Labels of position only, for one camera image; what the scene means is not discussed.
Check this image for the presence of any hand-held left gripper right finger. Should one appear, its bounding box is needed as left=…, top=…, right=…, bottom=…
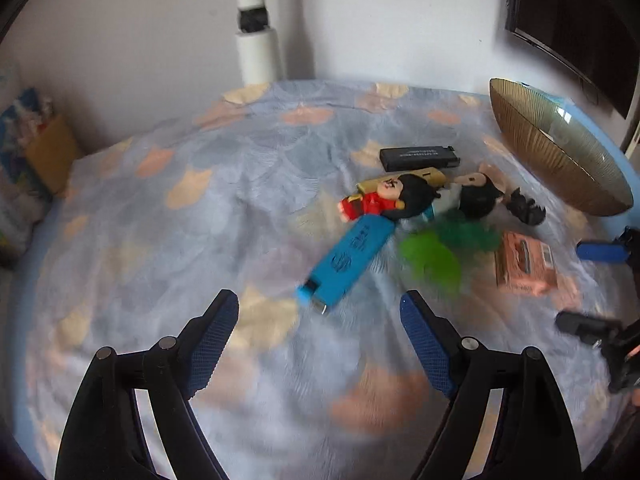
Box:
left=400, top=290, right=583, bottom=480

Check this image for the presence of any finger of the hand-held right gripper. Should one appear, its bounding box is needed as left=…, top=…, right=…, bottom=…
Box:
left=555, top=310, right=626, bottom=347
left=576, top=227, right=640, bottom=264

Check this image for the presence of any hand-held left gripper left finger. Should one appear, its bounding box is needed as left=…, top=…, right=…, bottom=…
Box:
left=54, top=289, right=240, bottom=480

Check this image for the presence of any orange small box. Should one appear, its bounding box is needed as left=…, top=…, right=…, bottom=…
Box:
left=494, top=231, right=560, bottom=291

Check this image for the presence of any bright green toy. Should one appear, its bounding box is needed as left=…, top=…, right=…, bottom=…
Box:
left=400, top=232, right=462, bottom=295

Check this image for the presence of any black dinosaur toy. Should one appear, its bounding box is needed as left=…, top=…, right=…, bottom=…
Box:
left=505, top=187, right=547, bottom=227

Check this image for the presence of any brown ribbed glass bowl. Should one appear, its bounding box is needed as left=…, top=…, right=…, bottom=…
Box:
left=489, top=78, right=635, bottom=217

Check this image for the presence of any dark green toy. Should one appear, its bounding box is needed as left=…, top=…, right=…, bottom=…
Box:
left=435, top=210, right=501, bottom=253

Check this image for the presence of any blue lighter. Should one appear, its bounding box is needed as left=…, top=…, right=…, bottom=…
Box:
left=297, top=214, right=395, bottom=317

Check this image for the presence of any black haired teal doll figure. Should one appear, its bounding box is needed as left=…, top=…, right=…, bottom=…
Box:
left=425, top=172, right=503, bottom=223

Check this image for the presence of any red clothed doll figure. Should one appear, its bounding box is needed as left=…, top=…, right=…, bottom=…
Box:
left=340, top=173, right=442, bottom=223

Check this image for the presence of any yellow lighter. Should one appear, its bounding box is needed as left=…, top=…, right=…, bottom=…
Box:
left=356, top=167, right=447, bottom=196

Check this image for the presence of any blue patterned blanket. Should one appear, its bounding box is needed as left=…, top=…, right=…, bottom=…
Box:
left=15, top=80, right=631, bottom=480

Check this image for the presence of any black lighter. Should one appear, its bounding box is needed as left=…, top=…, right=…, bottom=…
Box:
left=379, top=145, right=462, bottom=173

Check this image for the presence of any black monitor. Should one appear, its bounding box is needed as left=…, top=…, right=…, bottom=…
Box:
left=505, top=0, right=640, bottom=121

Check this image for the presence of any brown pen holder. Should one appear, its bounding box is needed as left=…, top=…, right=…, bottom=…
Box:
left=27, top=115, right=83, bottom=196

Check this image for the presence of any row of colourful books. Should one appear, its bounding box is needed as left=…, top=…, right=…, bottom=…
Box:
left=0, top=62, right=56, bottom=261

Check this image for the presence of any white desk lamp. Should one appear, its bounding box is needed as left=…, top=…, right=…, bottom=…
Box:
left=232, top=0, right=286, bottom=84

